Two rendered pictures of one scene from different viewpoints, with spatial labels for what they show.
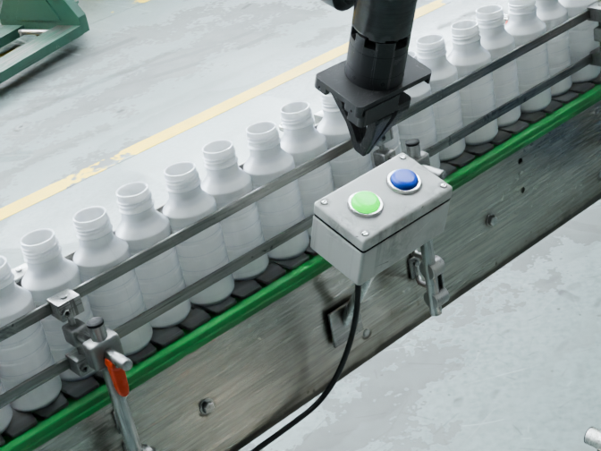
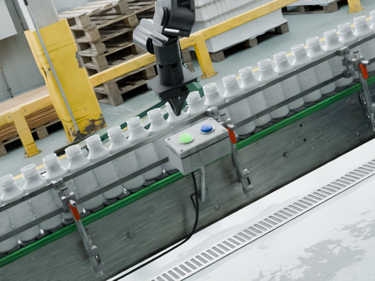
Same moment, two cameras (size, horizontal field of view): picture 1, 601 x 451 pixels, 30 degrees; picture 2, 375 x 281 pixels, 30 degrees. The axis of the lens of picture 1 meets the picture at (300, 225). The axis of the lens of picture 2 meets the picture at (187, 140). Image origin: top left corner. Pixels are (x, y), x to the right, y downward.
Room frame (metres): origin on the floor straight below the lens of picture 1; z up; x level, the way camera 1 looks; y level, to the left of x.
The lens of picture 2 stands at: (-0.50, -0.50, 1.61)
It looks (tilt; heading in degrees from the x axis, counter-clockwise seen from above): 17 degrees down; 15
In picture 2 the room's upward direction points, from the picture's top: 19 degrees counter-clockwise
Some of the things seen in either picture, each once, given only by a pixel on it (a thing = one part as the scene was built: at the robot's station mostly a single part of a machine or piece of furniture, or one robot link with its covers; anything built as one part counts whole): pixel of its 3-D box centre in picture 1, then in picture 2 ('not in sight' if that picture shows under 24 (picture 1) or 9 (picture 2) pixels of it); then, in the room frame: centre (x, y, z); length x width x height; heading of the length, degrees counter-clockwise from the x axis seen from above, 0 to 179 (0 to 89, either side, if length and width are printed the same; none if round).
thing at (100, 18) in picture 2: not in sight; (120, 43); (7.09, 1.94, 0.51); 1.26 x 1.08 x 1.02; 36
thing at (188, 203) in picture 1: (195, 233); (124, 158); (1.13, 0.12, 1.08); 0.06 x 0.06 x 0.17
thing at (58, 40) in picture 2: not in sight; (67, 82); (5.44, 2.02, 0.55); 0.40 x 0.34 x 1.10; 126
